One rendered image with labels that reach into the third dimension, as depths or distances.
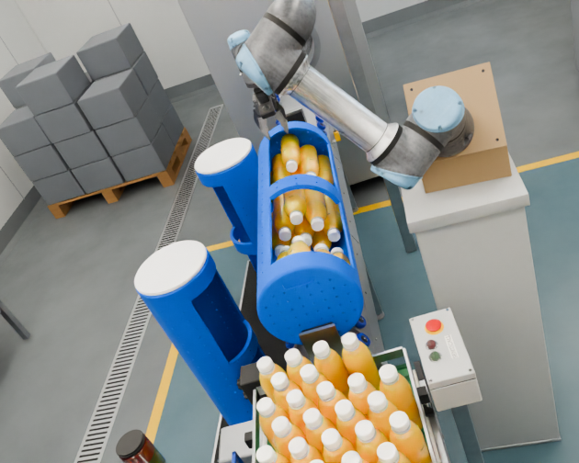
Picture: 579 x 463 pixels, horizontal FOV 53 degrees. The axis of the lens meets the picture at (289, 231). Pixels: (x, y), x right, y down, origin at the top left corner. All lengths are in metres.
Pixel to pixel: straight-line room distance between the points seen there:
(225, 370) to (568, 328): 1.48
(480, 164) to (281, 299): 0.65
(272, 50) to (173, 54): 5.48
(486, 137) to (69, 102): 3.86
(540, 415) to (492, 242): 0.84
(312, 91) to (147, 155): 3.72
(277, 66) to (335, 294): 0.59
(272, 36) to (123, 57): 3.83
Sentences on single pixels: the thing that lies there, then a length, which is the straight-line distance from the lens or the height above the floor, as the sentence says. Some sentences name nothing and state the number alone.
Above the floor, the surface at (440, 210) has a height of 1.15.
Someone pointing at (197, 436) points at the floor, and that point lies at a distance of 2.98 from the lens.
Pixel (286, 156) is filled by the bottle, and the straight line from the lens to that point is 2.09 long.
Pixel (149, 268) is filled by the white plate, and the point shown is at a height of 1.04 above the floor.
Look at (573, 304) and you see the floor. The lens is 2.93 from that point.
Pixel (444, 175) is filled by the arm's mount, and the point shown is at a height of 1.20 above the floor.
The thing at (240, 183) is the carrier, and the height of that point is 0.94.
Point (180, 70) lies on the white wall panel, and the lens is 6.89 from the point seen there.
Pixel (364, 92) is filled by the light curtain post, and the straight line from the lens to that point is 2.82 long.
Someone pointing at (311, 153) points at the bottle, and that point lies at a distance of 2.15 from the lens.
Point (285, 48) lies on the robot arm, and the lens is 1.39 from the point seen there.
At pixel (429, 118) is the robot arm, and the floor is 1.45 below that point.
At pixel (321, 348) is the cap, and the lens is 1.44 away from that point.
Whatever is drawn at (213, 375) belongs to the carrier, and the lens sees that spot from 2.28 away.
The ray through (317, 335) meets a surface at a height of 1.03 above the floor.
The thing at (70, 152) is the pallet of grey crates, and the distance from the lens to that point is 5.26.
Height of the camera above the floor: 2.13
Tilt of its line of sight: 34 degrees down
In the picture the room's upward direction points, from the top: 24 degrees counter-clockwise
